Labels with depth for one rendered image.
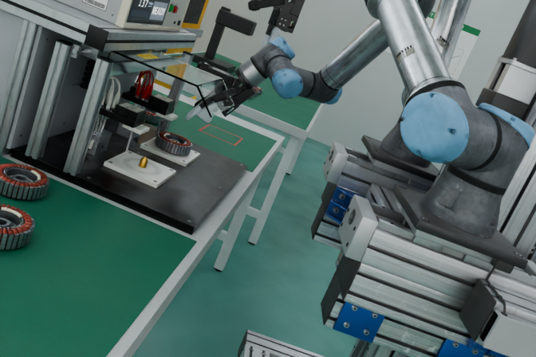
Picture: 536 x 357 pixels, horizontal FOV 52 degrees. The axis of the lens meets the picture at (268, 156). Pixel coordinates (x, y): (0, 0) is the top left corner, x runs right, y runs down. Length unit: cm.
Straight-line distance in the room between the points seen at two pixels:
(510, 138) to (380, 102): 565
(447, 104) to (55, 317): 71
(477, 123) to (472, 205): 17
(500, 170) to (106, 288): 74
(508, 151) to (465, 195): 11
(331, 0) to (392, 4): 551
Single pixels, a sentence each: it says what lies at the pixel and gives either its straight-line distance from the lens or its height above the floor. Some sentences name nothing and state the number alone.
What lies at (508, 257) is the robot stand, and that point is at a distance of 112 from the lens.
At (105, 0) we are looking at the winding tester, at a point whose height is 116.
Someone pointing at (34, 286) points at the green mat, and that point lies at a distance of 97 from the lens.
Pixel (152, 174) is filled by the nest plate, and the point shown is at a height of 78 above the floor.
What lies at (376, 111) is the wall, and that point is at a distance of 673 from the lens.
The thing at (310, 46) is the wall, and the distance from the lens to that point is 670.
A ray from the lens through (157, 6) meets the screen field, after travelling 155.
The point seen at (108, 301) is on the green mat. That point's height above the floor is 75.
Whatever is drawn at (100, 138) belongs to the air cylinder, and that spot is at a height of 82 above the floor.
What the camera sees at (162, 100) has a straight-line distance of 168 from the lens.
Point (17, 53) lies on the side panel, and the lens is 136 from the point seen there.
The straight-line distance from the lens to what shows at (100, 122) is 152.
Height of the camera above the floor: 129
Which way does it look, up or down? 14 degrees down
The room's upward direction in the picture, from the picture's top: 22 degrees clockwise
